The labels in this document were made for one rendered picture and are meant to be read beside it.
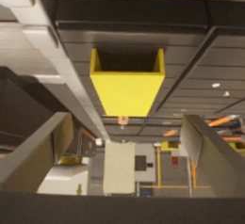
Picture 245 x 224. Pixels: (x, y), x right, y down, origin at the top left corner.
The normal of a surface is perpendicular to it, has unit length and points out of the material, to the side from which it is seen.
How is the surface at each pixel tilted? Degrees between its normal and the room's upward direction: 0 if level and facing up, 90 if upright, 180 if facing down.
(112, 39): 0
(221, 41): 0
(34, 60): 90
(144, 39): 0
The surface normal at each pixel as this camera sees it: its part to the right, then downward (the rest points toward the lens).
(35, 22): -0.02, 0.95
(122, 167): 0.01, -0.31
